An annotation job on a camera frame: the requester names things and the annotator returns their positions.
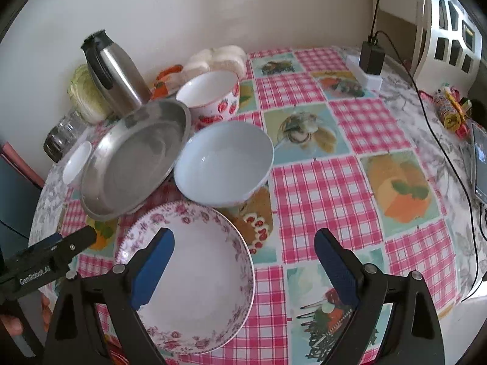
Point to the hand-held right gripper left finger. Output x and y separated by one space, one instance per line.
154 273

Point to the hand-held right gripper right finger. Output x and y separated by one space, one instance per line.
338 273

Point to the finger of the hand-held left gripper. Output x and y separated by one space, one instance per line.
78 241
45 244

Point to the pink floral plate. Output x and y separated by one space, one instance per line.
205 273

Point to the stainless steel pan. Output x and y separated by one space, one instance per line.
133 159

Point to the plain white bowl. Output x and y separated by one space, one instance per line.
224 159

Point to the strawberry print bowl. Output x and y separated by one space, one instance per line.
220 108

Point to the person's left hand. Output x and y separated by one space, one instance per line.
11 325

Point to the dark blue panel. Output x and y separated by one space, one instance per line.
15 213

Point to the white oval tray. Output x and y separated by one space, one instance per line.
76 161

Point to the pink checked picture tablecloth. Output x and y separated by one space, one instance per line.
304 197

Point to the dark glass cup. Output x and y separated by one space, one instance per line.
55 144

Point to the clear drinking glass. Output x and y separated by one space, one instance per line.
72 123

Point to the napa cabbage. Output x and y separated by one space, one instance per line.
85 99

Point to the stainless steel thermos jug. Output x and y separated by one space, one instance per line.
118 80

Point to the orange snack packet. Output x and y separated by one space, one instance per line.
161 88
171 71

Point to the yellow snack packet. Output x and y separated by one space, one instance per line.
447 108

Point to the black charger adapter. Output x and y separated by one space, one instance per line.
371 59

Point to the bag of white buns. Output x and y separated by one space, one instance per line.
217 59

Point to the white door frame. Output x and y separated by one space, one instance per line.
418 26

